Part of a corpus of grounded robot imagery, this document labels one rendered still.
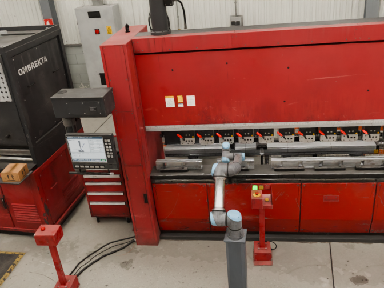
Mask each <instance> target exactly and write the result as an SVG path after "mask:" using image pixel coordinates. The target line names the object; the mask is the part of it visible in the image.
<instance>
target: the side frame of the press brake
mask: <svg viewBox="0 0 384 288"><path fill-rule="evenodd" d="M129 30H130V32H128V33H126V32H125V31H126V30H125V26H124V27H123V28H121V29H120V30H119V31H118V32H116V33H115V34H114V35H113V36H111V37H110V38H109V39H107V40H106V41H105V42H104V43H102V44H101V45H100V46H99V48H100V52H101V57H102V63H103V69H104V73H105V78H106V84H107V87H112V88H113V96H114V102H115V109H114V110H113V111H112V115H113V121H114V127H115V133H116V136H117V142H118V148H119V154H120V158H121V164H122V170H123V176H124V179H125V185H126V191H127V197H128V200H129V206H130V212H131V218H132V222H133V228H134V234H135V239H136V243H137V245H148V246H158V244H159V240H160V237H159V236H160V233H161V231H160V229H159V224H158V221H157V215H156V210H155V203H154V196H153V190H152V185H151V179H150V174H151V171H152V169H153V167H154V166H156V164H155V162H156V160H157V159H165V155H164V150H163V142H162V137H161V138H160V134H162V133H161V131H146V128H145V120H144V116H143V108H142V101H141V94H140V89H139V82H138V74H137V67H136V63H135V55H136V54H134V51H133V44H132V40H131V39H132V38H133V37H134V36H135V35H137V34H138V33H140V32H148V30H147V25H135V26H129Z"/></svg>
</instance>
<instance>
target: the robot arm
mask: <svg viewBox="0 0 384 288"><path fill-rule="evenodd" d="M244 160H245V153H231V148H230V144H229V143H228V142H224V143H223V144H222V162H224V163H214V164H213V166H212V171H211V175H212V176H213V178H214V179H215V189H214V208H213V209H212V212H210V221H211V224H212V225H213V226H228V227H229V228H228V230H227V237H228V239H230V240H233V241H238V240H240V239H242V238H243V237H244V235H245V234H244V230H243V228H242V217H241V213H240V212H239V211H237V210H229V211H228V212H227V213H226V210H225V209H224V194H225V179H226V177H230V176H234V175H236V174H238V173H239V172H240V170H241V163H242V161H244ZM230 161H233V163H230Z"/></svg>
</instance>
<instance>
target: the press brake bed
mask: <svg viewBox="0 0 384 288"><path fill-rule="evenodd" d="M151 185H152V190H153V196H154V203H155V210H156V215H157V221H158V224H159V229H160V231H161V233H160V236H159V237H160V239H172V240H203V241H223V240H224V237H225V233H226V229H227V227H228V226H213V225H212V224H211V221H210V212H212V209H213V208H214V189H215V179H214V178H208V179H151ZM251 185H271V189H272V195H273V208H272V209H265V240H267V241H278V242H304V241H306V242H363V243H384V177H361V178H232V184H228V178H226V179H225V194H224V209H225V210H226V213H227V212H228V211H229V210H237V211H239V212H240V213H241V217H242V228H243V229H247V234H246V240H247V241H259V209H252V205H251ZM324 195H339V202H324V201H323V199H324Z"/></svg>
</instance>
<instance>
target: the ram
mask: <svg viewBox="0 0 384 288"><path fill-rule="evenodd" d="M135 63H136V67H137V74H138V82H139V89H140V94H141V101H142V108H143V116H144V120H145V126H170V125H212V124H233V123H274V122H316V121H358V120H379V119H384V40H377V41H356V42H335V43H315V44H303V45H283V46H262V47H242V48H230V49H210V50H189V51H169V52H158V53H137V54H136V55H135ZM181 95H182V98H183V102H178V97H177V96H181ZM187 95H194V96H195V106H187V100H186V96H187ZM166 96H174V104H175V107H166V99H165V97H166ZM179 103H183V107H178V104H179ZM339 126H384V123H344V124H322V125H279V126H235V127H192V128H169V129H146V131H181V130H226V129H270V128H294V127H339Z"/></svg>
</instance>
